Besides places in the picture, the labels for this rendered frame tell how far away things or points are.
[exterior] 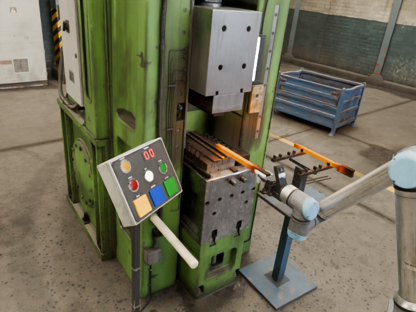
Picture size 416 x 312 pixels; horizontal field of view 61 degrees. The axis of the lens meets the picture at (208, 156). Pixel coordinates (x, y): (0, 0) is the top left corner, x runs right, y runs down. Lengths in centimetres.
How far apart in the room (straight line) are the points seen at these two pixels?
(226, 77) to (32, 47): 537
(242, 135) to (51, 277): 160
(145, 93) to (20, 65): 524
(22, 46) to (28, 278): 475
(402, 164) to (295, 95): 457
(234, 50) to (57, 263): 192
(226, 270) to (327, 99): 367
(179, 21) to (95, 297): 175
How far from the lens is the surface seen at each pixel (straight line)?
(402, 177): 135
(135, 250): 185
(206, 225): 209
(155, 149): 163
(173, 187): 165
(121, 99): 214
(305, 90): 572
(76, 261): 281
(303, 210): 159
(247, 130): 223
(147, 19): 170
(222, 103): 184
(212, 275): 245
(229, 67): 181
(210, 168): 196
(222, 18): 173
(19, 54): 686
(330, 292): 279
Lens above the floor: 185
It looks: 26 degrees down
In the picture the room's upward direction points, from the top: 5 degrees clockwise
